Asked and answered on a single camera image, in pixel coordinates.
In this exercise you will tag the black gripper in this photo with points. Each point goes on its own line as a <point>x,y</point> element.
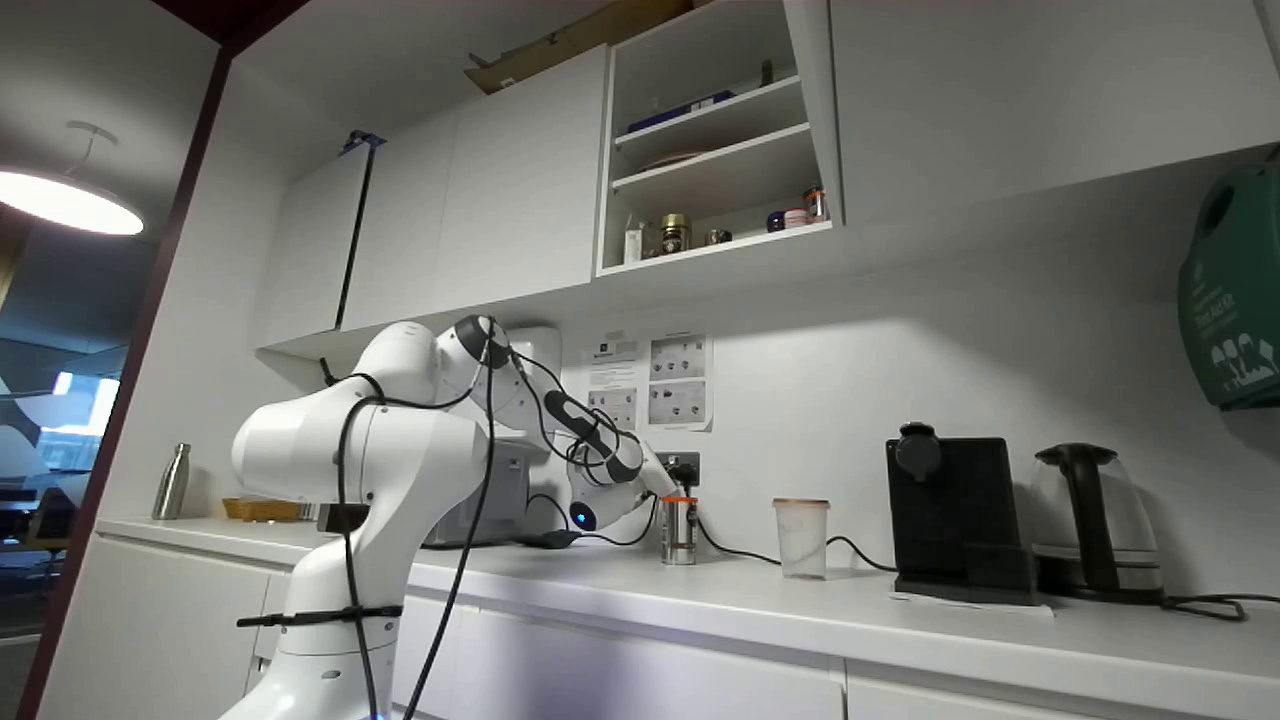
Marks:
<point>654,480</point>

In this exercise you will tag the steel wall socket plate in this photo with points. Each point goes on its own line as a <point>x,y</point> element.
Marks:
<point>682,459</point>

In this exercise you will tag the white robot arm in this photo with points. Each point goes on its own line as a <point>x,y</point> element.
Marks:
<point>401,454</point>

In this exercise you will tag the black power plug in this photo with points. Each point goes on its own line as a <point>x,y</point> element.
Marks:
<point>684,469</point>

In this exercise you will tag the metal canister copper lid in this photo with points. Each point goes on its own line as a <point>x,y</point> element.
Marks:
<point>677,535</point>

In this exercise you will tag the printed instruction sheet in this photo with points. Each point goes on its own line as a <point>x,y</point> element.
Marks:
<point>677,356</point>
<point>615,409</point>
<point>677,405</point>

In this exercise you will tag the translucent plastic cup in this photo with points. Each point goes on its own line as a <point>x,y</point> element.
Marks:
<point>801,541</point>

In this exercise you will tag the small white bottle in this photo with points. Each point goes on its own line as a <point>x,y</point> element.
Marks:
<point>632,240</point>

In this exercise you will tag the small gold jar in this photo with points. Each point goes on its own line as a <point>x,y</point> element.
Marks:
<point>674,232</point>

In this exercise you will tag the black coffee machine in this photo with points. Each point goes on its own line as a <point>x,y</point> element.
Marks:
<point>960,523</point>

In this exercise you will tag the red white can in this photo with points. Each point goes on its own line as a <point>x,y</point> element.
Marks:
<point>814,207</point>

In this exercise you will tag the white open shelf cabinet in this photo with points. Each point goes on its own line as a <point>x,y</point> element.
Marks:
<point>723,167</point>

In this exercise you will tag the flat blue packet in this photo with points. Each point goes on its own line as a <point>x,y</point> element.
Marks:
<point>674,115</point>

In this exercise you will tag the flat wooden tray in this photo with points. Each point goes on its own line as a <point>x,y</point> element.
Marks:
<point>267,510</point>

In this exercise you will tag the thin black pole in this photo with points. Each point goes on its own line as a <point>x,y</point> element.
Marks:
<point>353,226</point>

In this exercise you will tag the metal flask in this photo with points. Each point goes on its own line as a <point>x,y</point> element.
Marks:
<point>171,480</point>

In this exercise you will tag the white base cabinet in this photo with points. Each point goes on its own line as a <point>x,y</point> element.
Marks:
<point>146,627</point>

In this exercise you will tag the white open cabinet door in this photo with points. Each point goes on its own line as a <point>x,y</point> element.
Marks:
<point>1043,105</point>

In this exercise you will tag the round ceiling lamp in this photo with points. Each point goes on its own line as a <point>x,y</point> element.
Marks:
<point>67,202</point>

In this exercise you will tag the small white wall label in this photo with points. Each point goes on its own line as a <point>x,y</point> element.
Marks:
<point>617,349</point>

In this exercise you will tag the white closed wall cupboard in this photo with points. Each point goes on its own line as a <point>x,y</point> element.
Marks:
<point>505,184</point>

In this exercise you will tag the dark brown door frame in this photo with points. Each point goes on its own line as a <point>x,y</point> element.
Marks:
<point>146,304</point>

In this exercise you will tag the green wall mounted case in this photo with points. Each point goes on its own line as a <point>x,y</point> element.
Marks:
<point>1234,293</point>

